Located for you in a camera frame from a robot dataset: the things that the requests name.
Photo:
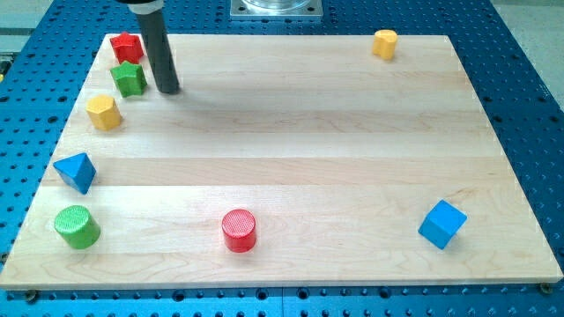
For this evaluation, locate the yellow heart block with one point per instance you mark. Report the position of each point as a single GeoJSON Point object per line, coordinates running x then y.
{"type": "Point", "coordinates": [384, 44]}

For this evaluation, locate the yellow hexagon block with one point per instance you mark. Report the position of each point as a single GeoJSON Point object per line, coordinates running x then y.
{"type": "Point", "coordinates": [103, 112]}

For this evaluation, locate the wooden board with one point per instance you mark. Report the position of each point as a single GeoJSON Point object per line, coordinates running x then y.
{"type": "Point", "coordinates": [338, 154]}

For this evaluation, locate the red cylinder block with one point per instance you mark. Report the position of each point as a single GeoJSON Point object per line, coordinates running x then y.
{"type": "Point", "coordinates": [239, 230]}

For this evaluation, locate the green star block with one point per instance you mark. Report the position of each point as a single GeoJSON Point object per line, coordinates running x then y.
{"type": "Point", "coordinates": [129, 79]}

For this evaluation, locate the blue cube block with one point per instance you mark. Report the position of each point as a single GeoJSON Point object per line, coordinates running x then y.
{"type": "Point", "coordinates": [442, 223]}

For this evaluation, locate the red star block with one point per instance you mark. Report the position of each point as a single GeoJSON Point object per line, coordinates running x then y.
{"type": "Point", "coordinates": [127, 48]}

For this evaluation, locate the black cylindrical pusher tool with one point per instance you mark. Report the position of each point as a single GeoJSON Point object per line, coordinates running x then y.
{"type": "Point", "coordinates": [154, 34]}

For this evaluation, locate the blue triangle block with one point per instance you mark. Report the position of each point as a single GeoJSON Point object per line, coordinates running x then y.
{"type": "Point", "coordinates": [76, 171]}

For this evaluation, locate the green cylinder block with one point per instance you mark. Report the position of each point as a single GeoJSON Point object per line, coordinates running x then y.
{"type": "Point", "coordinates": [76, 225]}

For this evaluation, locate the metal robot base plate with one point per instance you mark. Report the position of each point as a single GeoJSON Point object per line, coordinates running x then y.
{"type": "Point", "coordinates": [249, 9]}

